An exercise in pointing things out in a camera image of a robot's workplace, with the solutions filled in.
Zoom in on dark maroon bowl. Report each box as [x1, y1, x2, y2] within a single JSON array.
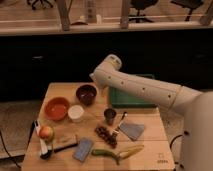
[[76, 84, 97, 106]]

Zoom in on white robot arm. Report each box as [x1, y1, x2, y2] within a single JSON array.
[[90, 54, 213, 171]]

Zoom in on green plastic tray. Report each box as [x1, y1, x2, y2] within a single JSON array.
[[108, 73, 158, 109]]

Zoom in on small metal cup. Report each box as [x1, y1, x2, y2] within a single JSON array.
[[104, 108, 116, 125]]

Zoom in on white cup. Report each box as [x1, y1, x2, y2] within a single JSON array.
[[68, 105, 84, 123]]

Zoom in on grey blue cloth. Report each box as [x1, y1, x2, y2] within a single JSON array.
[[120, 122, 144, 141]]

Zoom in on dark grape bunch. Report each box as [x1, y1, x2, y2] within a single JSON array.
[[95, 126, 117, 148]]

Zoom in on orange bowl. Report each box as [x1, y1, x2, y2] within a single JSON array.
[[44, 97, 70, 121]]

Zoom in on blue sponge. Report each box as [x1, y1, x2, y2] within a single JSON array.
[[73, 137, 93, 162]]

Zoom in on green chili pepper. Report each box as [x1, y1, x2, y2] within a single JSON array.
[[91, 149, 120, 165]]

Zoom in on yellow banana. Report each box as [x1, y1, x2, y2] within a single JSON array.
[[118, 145, 144, 159]]

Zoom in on red yellow apple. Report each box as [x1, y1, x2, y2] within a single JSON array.
[[39, 126, 54, 141]]

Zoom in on black office chair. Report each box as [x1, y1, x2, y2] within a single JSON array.
[[129, 0, 158, 23]]

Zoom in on white black tool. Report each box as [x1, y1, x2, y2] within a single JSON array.
[[34, 120, 48, 158]]

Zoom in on wooden post middle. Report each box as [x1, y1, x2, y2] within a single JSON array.
[[120, 0, 131, 29]]

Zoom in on wooden post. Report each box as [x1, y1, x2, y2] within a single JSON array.
[[56, 0, 70, 31], [120, 0, 131, 29]]

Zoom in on black cable right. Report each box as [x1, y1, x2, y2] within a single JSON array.
[[169, 133, 186, 171]]

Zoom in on black cable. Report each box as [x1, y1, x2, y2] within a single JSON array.
[[169, 133, 186, 171], [0, 129, 22, 169]]

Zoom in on wooden post left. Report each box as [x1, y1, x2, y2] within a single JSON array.
[[56, 0, 70, 31]]

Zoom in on black cable left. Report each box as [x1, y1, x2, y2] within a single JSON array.
[[0, 129, 22, 169]]

